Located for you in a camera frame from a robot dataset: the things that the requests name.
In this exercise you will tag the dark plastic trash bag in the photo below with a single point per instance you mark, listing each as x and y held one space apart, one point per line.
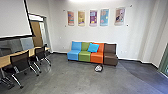
98 68

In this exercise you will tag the brown wooden door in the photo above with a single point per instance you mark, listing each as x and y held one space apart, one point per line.
36 33

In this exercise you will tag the green framed glass door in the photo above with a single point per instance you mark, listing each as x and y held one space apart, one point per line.
164 61

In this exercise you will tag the blue square cushion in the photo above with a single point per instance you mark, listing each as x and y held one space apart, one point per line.
93 48

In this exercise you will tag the blue sofa seat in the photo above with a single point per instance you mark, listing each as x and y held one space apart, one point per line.
74 54

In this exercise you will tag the orange sofa seat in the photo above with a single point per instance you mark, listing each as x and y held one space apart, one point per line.
97 57

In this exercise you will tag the black office chair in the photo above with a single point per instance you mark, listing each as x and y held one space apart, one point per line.
40 53
20 61

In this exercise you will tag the white projector screen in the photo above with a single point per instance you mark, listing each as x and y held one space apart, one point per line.
13 16

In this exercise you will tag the yellow wall poster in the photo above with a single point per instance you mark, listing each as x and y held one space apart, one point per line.
81 18

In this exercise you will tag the pink and orange wall poster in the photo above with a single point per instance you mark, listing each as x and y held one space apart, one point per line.
70 18

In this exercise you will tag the light blue wall poster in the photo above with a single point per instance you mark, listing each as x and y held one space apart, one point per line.
104 17

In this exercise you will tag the beige and pink wall poster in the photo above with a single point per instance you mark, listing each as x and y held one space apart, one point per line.
119 16

